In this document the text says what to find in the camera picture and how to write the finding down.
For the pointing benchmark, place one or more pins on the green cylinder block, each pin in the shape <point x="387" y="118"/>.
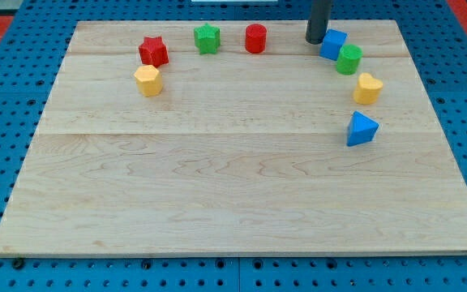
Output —
<point x="348" y="59"/>

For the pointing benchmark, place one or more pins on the blue cube block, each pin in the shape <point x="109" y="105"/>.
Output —
<point x="332" y="43"/>

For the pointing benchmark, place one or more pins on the red cylinder block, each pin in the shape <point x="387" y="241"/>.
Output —
<point x="255" y="38"/>

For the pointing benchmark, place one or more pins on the green star block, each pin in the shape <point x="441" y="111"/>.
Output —
<point x="207" y="39"/>

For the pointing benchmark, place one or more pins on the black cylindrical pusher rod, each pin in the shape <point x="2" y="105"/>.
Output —
<point x="317" y="23"/>

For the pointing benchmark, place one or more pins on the red star block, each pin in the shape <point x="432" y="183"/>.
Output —
<point x="153" y="51"/>

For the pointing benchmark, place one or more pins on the blue triangle block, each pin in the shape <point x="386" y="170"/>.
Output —
<point x="361" y="129"/>

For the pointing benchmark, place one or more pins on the yellow heart block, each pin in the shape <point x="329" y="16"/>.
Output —
<point x="367" y="90"/>

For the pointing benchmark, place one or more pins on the wooden board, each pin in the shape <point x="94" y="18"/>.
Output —
<point x="239" y="155"/>

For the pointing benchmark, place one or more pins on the yellow hexagon block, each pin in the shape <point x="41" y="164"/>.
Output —
<point x="148" y="80"/>

